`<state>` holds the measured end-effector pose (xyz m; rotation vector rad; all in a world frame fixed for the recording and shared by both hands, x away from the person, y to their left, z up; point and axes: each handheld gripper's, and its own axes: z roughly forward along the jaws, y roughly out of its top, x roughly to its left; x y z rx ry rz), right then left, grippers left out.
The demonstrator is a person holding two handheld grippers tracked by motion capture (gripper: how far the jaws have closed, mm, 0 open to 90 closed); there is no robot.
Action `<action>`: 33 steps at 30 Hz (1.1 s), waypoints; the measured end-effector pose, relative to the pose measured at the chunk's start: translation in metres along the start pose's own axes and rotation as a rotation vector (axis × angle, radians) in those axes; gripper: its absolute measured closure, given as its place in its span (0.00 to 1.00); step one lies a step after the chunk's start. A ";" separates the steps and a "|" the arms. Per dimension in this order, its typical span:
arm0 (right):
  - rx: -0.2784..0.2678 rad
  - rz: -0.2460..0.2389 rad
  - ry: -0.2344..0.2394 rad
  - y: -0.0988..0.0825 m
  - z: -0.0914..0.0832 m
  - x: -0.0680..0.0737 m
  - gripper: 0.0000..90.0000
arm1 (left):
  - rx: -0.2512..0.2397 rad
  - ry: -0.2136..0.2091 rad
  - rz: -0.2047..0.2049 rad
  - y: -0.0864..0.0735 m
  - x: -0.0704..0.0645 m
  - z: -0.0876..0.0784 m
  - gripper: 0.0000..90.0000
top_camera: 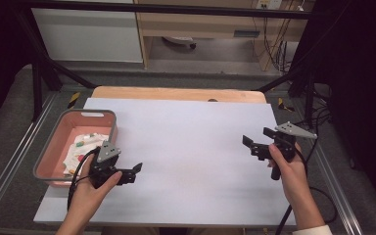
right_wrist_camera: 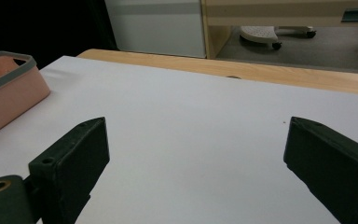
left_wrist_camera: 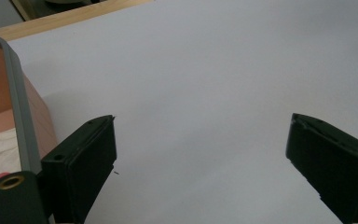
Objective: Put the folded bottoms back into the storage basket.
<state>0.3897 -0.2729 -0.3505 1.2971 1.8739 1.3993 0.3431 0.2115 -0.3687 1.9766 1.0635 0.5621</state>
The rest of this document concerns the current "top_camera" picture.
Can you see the person's right hand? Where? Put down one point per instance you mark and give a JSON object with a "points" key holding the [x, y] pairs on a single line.
{"points": [[293, 176]]}

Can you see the white power strip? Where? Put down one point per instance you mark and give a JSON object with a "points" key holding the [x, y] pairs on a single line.
{"points": [[269, 4]]}

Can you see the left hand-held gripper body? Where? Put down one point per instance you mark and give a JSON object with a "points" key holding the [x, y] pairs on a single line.
{"points": [[107, 153]]}

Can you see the light wooden desk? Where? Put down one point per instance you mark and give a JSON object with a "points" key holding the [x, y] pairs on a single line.
{"points": [[202, 24]]}

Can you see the person's left hand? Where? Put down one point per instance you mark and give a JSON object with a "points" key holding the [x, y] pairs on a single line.
{"points": [[88, 196]]}

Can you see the black curtain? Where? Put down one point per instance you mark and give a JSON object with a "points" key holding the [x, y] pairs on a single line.
{"points": [[362, 81]]}

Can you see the aluminium rail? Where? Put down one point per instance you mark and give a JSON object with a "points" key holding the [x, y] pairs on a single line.
{"points": [[336, 189], [16, 153]]}

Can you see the white table cover sheet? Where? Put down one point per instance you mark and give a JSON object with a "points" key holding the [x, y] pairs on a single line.
{"points": [[192, 147]]}

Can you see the white cabinet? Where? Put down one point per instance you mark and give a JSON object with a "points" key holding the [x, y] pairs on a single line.
{"points": [[88, 36]]}

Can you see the white chair base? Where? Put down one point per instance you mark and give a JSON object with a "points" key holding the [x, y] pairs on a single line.
{"points": [[179, 40]]}

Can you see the black metal frame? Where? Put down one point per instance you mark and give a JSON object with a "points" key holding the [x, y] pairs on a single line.
{"points": [[176, 8]]}

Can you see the pink basket with grey rim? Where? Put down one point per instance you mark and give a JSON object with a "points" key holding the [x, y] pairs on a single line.
{"points": [[62, 137]]}

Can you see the fruit print white cloth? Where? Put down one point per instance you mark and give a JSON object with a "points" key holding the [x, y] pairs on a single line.
{"points": [[78, 153]]}

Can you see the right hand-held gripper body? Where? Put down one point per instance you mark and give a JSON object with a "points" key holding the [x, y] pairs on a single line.
{"points": [[289, 143]]}

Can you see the yellow black tape strip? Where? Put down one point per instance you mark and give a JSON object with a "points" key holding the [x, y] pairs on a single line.
{"points": [[284, 105], [73, 100]]}

